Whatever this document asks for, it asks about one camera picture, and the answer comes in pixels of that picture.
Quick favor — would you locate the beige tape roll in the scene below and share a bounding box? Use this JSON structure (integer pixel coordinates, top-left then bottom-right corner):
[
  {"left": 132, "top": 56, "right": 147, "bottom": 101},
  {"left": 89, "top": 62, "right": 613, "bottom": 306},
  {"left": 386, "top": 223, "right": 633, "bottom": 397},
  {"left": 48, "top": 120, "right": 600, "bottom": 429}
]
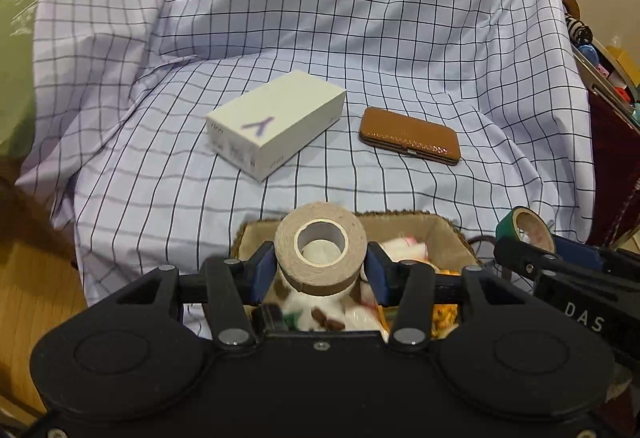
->
[{"left": 274, "top": 201, "right": 368, "bottom": 296}]

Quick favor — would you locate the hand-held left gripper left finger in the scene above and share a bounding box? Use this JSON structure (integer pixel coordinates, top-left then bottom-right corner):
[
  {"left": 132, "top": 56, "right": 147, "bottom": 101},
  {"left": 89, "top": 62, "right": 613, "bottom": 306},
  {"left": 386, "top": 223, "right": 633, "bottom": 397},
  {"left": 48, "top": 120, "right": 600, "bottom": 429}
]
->
[{"left": 117, "top": 240, "right": 280, "bottom": 351}]

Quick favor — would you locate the wooden furniture frame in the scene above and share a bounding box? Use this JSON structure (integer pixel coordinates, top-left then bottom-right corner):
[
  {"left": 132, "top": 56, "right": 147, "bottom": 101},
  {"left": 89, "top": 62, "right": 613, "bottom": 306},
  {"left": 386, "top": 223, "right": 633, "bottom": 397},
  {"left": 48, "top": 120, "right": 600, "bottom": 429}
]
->
[{"left": 0, "top": 158, "right": 76, "bottom": 264}]

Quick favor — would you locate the yellow plastic bag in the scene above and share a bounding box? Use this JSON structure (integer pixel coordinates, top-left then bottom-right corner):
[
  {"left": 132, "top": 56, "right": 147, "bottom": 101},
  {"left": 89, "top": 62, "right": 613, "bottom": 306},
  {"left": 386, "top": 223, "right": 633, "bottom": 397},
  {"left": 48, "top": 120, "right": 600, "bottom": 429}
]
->
[{"left": 429, "top": 268, "right": 462, "bottom": 335}]

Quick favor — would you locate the dark red velvet cloth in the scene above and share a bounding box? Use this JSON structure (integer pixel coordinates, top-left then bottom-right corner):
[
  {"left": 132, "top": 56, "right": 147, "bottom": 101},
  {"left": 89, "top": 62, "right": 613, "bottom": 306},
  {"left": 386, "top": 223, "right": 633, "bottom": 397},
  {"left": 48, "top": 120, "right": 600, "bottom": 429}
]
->
[{"left": 587, "top": 93, "right": 640, "bottom": 249}]

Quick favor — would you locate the woven basket with fabric liner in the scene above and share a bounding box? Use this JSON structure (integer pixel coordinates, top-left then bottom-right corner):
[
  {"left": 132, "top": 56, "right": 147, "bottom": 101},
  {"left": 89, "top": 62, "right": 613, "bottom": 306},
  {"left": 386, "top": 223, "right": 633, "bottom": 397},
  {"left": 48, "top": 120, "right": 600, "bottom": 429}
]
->
[{"left": 230, "top": 210, "right": 496, "bottom": 334}]

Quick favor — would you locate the green tape roll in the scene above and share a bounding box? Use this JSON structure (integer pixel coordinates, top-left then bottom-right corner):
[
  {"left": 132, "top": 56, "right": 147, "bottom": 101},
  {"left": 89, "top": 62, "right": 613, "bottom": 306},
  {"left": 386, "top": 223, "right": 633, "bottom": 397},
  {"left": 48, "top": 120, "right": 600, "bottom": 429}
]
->
[{"left": 496, "top": 207, "right": 557, "bottom": 255}]

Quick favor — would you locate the brown leather case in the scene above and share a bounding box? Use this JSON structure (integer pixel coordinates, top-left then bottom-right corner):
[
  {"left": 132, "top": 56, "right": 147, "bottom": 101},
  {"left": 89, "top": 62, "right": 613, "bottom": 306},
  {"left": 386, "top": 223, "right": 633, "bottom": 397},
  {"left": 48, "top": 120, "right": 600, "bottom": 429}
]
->
[{"left": 358, "top": 107, "right": 461, "bottom": 167}]

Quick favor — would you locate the black white striped cloth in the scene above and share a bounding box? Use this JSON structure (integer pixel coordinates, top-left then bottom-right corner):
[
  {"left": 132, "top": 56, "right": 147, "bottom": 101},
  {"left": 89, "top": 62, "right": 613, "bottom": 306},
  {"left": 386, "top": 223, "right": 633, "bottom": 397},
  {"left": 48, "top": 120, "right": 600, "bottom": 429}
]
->
[{"left": 565, "top": 13, "right": 593, "bottom": 44}]

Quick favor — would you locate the beaded cord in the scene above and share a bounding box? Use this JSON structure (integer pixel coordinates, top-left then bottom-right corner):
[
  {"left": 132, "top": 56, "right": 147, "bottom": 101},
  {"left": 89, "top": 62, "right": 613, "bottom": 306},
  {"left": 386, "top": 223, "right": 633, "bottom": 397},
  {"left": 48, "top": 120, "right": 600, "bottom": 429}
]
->
[{"left": 607, "top": 188, "right": 640, "bottom": 245}]

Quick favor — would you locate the green printed pillow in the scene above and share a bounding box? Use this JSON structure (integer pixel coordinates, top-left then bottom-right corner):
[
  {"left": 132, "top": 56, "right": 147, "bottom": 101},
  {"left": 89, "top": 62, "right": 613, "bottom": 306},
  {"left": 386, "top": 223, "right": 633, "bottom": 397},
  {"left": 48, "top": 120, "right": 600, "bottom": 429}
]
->
[{"left": 0, "top": 0, "right": 56, "bottom": 159}]

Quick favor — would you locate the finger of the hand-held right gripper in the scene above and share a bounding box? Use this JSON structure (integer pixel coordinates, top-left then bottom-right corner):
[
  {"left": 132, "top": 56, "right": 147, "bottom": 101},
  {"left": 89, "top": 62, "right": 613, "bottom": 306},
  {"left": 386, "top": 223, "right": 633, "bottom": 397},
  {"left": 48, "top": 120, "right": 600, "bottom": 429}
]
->
[
  {"left": 550, "top": 236, "right": 640, "bottom": 272},
  {"left": 494, "top": 235, "right": 567, "bottom": 280}
]

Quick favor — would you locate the white phone box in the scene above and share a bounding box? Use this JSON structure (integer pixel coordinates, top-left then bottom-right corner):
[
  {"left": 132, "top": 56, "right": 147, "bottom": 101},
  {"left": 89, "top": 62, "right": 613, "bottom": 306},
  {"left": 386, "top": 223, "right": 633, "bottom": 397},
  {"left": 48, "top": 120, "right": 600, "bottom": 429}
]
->
[{"left": 205, "top": 70, "right": 347, "bottom": 182}]

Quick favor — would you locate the white plush toy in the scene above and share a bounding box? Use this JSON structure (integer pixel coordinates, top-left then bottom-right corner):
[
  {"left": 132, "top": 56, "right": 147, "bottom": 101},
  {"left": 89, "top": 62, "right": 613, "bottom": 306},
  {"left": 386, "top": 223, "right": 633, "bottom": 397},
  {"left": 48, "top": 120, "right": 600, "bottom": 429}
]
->
[{"left": 272, "top": 278, "right": 351, "bottom": 332}]

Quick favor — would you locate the checked white bed sheet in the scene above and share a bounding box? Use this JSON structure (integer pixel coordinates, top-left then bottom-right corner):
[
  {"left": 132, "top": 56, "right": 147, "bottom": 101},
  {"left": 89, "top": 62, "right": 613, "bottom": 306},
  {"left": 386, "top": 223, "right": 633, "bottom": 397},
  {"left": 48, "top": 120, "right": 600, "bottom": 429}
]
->
[{"left": 15, "top": 0, "right": 598, "bottom": 309}]

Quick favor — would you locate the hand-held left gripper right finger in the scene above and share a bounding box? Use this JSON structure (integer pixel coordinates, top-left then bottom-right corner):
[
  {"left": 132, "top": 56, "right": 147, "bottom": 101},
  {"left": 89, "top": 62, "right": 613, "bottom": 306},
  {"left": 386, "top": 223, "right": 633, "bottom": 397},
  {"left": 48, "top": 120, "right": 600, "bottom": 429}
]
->
[{"left": 364, "top": 242, "right": 518, "bottom": 353}]

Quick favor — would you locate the yellow box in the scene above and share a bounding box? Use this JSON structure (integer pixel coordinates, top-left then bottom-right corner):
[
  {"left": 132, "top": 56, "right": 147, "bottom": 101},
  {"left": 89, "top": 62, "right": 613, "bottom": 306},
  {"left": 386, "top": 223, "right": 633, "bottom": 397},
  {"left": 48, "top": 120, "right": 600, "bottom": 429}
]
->
[{"left": 605, "top": 45, "right": 633, "bottom": 69}]

